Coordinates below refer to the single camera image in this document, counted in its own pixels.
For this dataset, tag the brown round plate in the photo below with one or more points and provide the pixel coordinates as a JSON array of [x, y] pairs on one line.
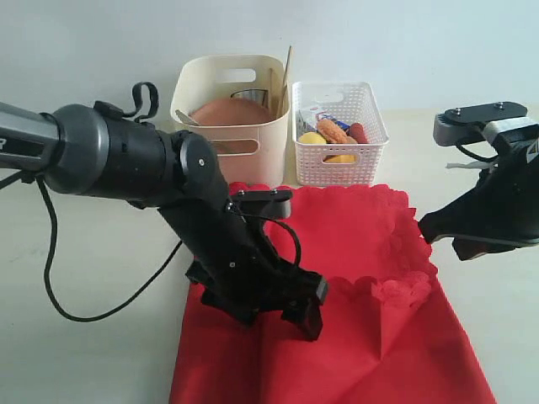
[[232, 112]]

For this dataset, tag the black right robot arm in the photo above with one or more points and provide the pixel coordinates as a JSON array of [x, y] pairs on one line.
[[498, 215]]

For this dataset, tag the red scalloped table cloth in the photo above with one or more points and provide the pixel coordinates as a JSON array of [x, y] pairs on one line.
[[389, 333]]

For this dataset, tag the steel table knife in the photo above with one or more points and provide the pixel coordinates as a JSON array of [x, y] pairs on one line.
[[185, 118]]

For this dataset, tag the blue white milk carton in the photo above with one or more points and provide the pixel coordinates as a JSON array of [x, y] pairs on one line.
[[307, 119]]

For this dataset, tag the cream plastic bin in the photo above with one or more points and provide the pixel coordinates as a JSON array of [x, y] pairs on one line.
[[212, 77]]

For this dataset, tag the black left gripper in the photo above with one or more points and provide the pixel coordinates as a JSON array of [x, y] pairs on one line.
[[240, 267]]

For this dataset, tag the wooden chopstick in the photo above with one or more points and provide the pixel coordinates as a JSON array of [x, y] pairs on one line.
[[283, 89], [271, 91]]

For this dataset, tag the stainless steel cup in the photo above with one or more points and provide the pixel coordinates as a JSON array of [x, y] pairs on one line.
[[257, 95]]

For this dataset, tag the fried chicken nugget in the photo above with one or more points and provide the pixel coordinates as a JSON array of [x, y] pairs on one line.
[[333, 134]]

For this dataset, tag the yellow lemon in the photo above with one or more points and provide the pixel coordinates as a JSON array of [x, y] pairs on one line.
[[312, 138]]

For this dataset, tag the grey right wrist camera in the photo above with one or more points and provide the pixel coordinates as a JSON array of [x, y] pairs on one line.
[[483, 122]]

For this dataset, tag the white perforated plastic basket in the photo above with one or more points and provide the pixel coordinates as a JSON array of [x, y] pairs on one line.
[[350, 102]]

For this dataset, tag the red sausage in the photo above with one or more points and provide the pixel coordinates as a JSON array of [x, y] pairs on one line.
[[357, 132]]

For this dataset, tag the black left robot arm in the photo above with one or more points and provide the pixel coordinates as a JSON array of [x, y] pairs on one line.
[[94, 151]]

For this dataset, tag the yellow cheese wedge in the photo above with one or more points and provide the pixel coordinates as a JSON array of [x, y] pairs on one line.
[[340, 159]]

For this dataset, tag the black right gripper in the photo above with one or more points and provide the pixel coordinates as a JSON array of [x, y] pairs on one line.
[[497, 216]]

